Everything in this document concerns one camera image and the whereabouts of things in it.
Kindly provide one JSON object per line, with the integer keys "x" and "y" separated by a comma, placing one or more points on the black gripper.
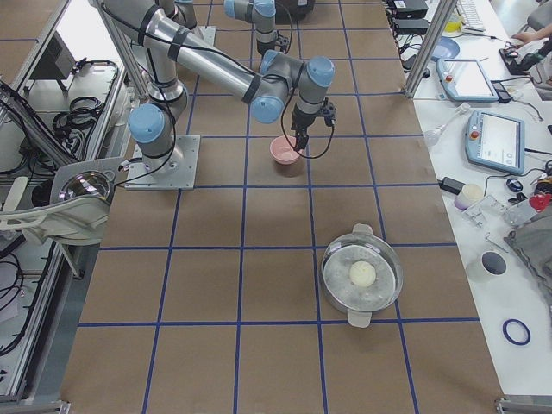
{"x": 301, "y": 121}

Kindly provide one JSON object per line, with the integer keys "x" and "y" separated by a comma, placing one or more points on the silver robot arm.
{"x": 168, "y": 37}
{"x": 261, "y": 14}

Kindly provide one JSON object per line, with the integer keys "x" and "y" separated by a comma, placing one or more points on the pink bowl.
{"x": 282, "y": 150}

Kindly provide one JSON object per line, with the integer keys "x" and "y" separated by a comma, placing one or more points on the blue plate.
{"x": 446, "y": 48}

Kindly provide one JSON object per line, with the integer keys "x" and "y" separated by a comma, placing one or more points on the white steamed bun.
{"x": 362, "y": 273}

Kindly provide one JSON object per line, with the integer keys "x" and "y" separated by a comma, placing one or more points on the black power adapter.
{"x": 450, "y": 185}

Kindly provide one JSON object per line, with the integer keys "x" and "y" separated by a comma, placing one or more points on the upper teach pendant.
{"x": 465, "y": 81}

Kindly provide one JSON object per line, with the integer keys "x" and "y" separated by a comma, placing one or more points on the teach pendant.
{"x": 465, "y": 81}
{"x": 495, "y": 141}

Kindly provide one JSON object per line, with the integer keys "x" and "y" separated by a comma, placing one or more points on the purple white container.
{"x": 468, "y": 195}

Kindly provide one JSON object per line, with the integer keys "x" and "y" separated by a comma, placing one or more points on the lower teach pendant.
{"x": 495, "y": 141}

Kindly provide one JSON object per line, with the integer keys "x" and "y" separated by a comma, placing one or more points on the clear plastic box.
{"x": 479, "y": 212}

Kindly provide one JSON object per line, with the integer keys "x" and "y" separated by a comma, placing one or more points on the white keyboard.
{"x": 470, "y": 19}

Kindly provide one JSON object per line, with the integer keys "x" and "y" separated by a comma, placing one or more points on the glass lid with dome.
{"x": 91, "y": 177}

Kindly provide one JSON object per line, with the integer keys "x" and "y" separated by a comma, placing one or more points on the white paper cup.
{"x": 488, "y": 266}

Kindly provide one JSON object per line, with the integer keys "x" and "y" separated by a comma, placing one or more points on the grey folded cloth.
{"x": 532, "y": 244}

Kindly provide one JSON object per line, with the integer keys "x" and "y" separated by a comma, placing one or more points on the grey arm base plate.
{"x": 178, "y": 173}

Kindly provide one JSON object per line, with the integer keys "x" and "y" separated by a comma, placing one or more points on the glass pot with handles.
{"x": 360, "y": 303}

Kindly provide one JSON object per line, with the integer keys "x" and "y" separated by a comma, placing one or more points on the aluminium frame post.
{"x": 437, "y": 24}

